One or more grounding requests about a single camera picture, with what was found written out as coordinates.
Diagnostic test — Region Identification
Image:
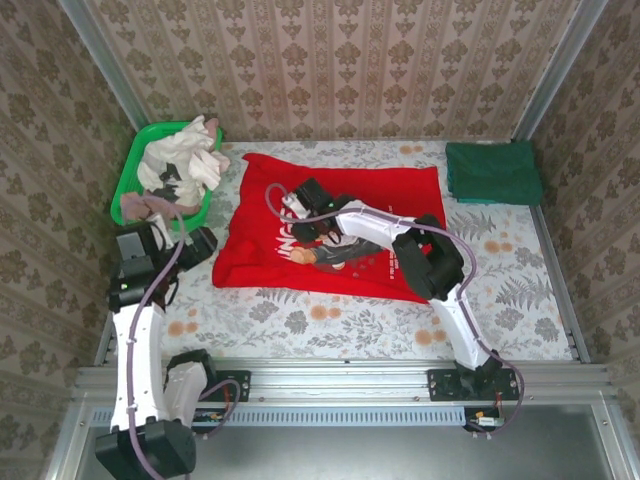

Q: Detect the red printed t-shirt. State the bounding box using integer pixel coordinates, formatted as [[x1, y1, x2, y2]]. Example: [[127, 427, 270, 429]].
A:
[[211, 151, 448, 306]]

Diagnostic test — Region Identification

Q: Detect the green plastic basket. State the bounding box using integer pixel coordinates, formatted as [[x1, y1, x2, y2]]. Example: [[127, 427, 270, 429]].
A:
[[109, 121, 225, 233]]

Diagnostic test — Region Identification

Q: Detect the dark green t-shirt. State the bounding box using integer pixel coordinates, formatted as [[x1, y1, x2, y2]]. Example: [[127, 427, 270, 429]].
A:
[[444, 140, 545, 208]]

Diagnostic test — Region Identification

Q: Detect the mauve pink t-shirt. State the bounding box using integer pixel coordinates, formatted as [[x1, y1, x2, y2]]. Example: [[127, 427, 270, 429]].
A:
[[119, 191, 177, 224]]

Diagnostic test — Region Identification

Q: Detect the floral tablecloth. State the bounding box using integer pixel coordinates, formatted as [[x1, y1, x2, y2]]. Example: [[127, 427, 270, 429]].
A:
[[137, 139, 574, 362]]

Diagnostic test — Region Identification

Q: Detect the beige pink t-shirt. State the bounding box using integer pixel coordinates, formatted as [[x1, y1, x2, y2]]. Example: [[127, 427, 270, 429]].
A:
[[203, 116, 224, 152]]

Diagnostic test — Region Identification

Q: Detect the pile of white clothes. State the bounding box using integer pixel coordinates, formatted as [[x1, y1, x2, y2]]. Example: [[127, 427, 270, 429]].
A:
[[135, 114, 233, 209]]

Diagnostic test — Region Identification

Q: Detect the grey metal panel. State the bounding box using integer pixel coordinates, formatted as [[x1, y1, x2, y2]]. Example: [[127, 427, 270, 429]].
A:
[[49, 402, 626, 480]]

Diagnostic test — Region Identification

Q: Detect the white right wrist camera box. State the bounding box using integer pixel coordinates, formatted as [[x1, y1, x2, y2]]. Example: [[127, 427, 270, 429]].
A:
[[281, 191, 308, 220]]

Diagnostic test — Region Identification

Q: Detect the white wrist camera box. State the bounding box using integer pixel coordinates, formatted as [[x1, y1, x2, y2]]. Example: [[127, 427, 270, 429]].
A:
[[281, 191, 308, 220], [148, 212, 177, 250]]

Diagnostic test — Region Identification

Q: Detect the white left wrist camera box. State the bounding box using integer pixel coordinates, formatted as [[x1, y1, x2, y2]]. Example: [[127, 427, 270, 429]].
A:
[[148, 212, 177, 250]]

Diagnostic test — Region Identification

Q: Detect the aluminium side rail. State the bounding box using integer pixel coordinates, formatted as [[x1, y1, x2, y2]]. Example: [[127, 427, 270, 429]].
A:
[[528, 203, 593, 366], [93, 308, 119, 367]]

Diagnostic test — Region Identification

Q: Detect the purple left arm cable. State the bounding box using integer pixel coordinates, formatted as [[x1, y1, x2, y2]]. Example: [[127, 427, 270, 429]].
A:
[[126, 206, 244, 479]]

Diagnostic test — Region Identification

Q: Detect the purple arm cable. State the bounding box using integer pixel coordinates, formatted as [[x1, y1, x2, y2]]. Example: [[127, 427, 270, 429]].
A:
[[126, 206, 244, 479], [264, 182, 526, 439]]

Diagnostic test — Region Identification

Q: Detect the long aluminium frame rail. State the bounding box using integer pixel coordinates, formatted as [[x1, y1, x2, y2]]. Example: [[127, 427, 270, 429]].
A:
[[73, 356, 615, 403]]

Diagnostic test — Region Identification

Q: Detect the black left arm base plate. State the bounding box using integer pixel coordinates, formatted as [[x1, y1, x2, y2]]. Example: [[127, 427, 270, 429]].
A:
[[162, 368, 252, 404]]

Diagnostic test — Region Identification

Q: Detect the grey slotted cable duct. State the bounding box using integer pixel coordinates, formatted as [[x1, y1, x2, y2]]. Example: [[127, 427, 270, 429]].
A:
[[89, 405, 469, 428]]

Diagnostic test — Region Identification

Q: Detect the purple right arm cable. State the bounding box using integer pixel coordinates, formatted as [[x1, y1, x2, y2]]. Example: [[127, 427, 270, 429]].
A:
[[264, 182, 526, 439]]

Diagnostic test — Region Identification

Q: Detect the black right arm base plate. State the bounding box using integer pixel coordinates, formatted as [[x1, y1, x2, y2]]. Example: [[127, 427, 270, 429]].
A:
[[427, 368, 522, 403]]

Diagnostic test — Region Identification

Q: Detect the aluminium frame post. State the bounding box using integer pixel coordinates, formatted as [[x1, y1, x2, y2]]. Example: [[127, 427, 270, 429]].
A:
[[511, 0, 611, 146], [58, 0, 154, 132]]

